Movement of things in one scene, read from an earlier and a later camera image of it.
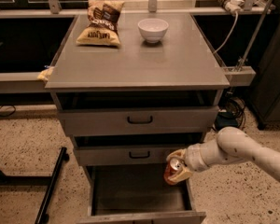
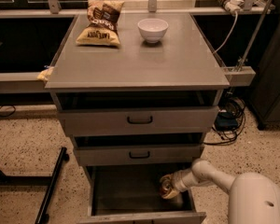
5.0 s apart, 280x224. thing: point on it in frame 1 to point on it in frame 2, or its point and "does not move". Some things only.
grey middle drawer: (119, 155) does not move
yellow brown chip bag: (103, 19) does not move
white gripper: (191, 160) to (176, 182)
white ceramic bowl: (153, 29) does not move
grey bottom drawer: (136, 193) does not move
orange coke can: (174, 165) to (165, 185)
